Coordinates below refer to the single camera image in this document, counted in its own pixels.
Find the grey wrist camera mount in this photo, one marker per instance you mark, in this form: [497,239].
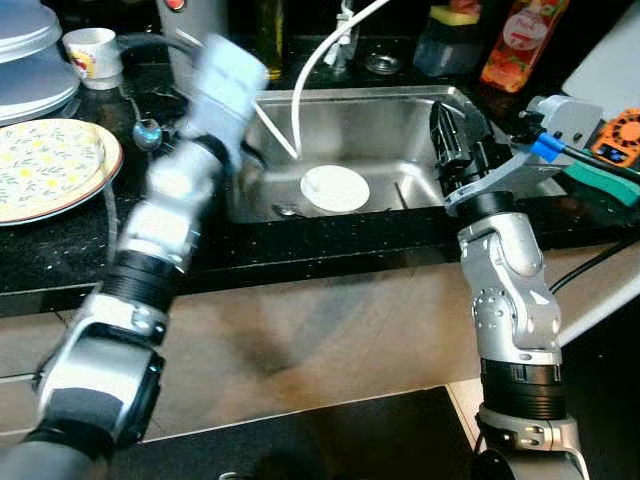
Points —
[568,118]
[228,90]

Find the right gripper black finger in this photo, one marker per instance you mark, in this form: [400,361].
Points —
[445,135]
[476,122]

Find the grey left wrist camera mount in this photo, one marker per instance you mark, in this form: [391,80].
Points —
[228,90]

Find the orange black small fan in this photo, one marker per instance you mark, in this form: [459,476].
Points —
[618,138]

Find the stainless steel sink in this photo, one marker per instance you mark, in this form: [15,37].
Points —
[390,135]

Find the grey stacked lids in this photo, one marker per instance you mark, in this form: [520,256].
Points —
[30,65]

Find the yellow oil bottle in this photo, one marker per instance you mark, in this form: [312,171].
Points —
[266,35]

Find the black floor mat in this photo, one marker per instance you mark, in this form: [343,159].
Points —
[300,440]

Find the white printed mug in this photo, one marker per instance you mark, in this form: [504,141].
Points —
[92,58]

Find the green sponge cloth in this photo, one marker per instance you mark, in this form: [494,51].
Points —
[600,185]

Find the red dish soap pouch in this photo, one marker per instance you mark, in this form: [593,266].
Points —
[522,45]

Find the dark holder with yellow sponge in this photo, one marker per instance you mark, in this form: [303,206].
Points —
[448,45]

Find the chrome faucet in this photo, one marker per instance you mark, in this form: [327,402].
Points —
[342,45]

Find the white board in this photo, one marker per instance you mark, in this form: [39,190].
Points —
[608,70]

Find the metal spoon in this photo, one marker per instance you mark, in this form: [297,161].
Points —
[149,133]

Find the round chrome counter cap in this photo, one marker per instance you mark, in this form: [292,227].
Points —
[382,64]

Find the small white round plate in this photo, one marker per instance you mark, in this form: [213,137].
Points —
[335,189]

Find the floral patterned plate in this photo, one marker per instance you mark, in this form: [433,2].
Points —
[50,168]

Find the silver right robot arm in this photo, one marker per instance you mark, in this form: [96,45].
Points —
[510,275]

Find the sink drain strainer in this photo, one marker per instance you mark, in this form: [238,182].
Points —
[284,210]

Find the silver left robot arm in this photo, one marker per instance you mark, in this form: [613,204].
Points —
[130,280]

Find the grey cylindrical jug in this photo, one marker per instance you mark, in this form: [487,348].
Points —
[195,25]

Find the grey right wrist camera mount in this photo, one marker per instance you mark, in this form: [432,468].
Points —
[568,118]

